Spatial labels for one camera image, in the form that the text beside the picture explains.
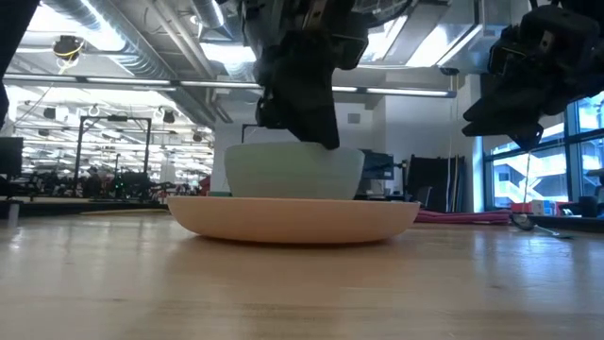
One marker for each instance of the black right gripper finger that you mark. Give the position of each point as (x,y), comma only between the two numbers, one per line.
(505,99)
(514,125)

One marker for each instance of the pale green bowl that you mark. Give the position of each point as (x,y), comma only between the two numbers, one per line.
(283,175)

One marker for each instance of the black metal rack frame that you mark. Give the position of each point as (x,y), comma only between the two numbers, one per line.
(113,119)

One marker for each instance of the magenta folded napkin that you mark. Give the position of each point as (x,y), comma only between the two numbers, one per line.
(462,217)

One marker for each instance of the ceiling dome camera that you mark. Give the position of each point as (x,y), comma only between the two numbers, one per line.
(68,47)

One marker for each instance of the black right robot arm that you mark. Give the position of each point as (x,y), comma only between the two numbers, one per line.
(590,5)

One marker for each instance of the black computer monitor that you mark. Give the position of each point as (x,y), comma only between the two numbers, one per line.
(377,165)
(10,156)

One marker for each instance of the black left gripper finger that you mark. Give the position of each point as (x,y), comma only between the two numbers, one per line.
(271,111)
(311,94)

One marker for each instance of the orange round plate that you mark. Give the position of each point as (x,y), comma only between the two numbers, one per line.
(292,219)

